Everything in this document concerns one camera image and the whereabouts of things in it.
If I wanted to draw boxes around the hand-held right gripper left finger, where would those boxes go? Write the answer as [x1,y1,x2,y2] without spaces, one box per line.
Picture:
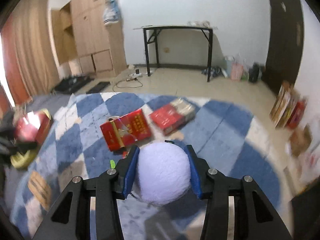
[32,145,140,240]

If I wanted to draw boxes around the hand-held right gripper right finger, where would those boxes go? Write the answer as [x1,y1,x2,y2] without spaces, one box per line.
[184,144,293,240]

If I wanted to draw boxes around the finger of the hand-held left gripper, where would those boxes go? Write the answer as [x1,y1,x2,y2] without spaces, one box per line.
[11,141,38,153]

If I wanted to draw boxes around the yellow plastic basin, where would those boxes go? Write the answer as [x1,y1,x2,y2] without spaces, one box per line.
[10,147,39,169]

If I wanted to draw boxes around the shiny red box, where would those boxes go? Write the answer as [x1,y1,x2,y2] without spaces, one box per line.
[14,109,54,145]

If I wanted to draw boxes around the lavender plush ball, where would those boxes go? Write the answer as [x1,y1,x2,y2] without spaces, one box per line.
[135,141,192,207]

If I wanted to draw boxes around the clear red box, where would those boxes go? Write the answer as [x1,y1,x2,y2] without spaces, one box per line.
[100,109,152,152]

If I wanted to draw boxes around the red carton with grey end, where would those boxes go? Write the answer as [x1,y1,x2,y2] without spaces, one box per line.
[149,97,196,135]

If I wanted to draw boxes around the blue checkered rug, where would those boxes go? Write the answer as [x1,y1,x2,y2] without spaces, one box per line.
[10,92,283,240]

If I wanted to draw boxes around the grey bed sheet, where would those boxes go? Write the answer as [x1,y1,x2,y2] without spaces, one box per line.
[15,94,73,120]

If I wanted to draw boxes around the orange curtain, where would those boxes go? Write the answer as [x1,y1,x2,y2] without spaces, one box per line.
[0,17,28,105]

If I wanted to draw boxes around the black open case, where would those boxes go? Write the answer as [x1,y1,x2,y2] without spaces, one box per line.
[51,75,94,95]

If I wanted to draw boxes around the black flat tray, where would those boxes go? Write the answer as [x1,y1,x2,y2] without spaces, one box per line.
[86,81,110,94]

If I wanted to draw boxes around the beige curtain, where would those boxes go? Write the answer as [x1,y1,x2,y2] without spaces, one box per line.
[11,0,63,103]

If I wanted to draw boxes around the checkered cloth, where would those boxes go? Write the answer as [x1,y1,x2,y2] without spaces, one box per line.
[201,66,223,77]

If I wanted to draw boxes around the pink paper bag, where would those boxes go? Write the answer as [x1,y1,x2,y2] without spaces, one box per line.
[231,61,244,82]

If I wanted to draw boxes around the brown cardboard box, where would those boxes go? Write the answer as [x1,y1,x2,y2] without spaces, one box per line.
[287,126,313,157]

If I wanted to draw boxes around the black bag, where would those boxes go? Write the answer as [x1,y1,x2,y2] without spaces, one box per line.
[249,64,263,83]

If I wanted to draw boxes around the white plastic bag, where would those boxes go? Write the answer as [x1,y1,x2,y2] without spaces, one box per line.
[300,152,320,180]
[102,0,123,27]

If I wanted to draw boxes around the red fire extinguisher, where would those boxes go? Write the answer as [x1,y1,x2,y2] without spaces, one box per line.
[287,97,308,129]

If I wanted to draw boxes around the wooden wardrobe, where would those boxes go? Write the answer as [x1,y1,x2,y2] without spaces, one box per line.
[51,0,128,78]

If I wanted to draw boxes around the black folding table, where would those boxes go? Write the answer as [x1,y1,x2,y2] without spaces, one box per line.
[134,25,218,82]

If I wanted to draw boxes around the small white containers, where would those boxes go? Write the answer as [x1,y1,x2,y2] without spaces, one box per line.
[187,20,212,27]

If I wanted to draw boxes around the dark brown door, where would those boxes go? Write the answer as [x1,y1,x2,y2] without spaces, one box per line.
[261,0,305,95]

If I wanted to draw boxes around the floor cable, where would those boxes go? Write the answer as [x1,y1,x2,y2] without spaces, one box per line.
[112,76,144,93]

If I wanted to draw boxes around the door handle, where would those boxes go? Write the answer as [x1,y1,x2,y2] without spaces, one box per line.
[295,22,302,45]

